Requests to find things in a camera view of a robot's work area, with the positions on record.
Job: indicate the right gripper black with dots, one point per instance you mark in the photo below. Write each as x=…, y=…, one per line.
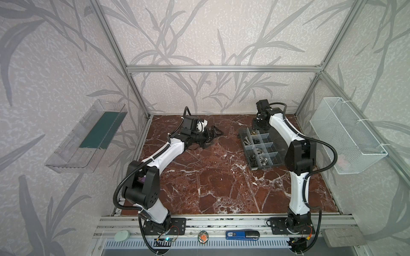
x=255, y=126

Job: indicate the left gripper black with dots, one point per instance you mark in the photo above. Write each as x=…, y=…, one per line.
x=207, y=138

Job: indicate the grey compartment organizer box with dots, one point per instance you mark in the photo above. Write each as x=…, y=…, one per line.
x=263, y=149

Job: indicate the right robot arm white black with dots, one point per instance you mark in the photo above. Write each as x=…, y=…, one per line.
x=300, y=158

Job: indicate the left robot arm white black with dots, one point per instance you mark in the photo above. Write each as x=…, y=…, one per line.
x=140, y=189

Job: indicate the pink object in basket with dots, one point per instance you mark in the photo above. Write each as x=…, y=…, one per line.
x=342, y=160

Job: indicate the blue black usb device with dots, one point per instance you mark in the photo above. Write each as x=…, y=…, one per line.
x=242, y=235

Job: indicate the round orange button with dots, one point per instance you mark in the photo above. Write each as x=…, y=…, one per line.
x=203, y=237

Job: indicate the small green circuit board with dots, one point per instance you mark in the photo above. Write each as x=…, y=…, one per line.
x=166, y=239

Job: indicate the grey rectangular pad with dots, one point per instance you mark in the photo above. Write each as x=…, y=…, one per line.
x=343, y=237

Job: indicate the white round disc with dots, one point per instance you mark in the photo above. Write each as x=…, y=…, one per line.
x=122, y=236

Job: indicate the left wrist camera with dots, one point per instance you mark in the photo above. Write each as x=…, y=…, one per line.
x=201, y=125

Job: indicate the white wire mesh basket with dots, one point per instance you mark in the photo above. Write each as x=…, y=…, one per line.
x=335, y=123

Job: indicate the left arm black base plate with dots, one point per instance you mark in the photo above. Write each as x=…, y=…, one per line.
x=171, y=226

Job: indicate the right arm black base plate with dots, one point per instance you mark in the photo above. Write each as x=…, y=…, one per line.
x=278, y=225

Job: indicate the clear plastic wall bin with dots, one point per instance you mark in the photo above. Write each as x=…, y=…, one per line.
x=84, y=147

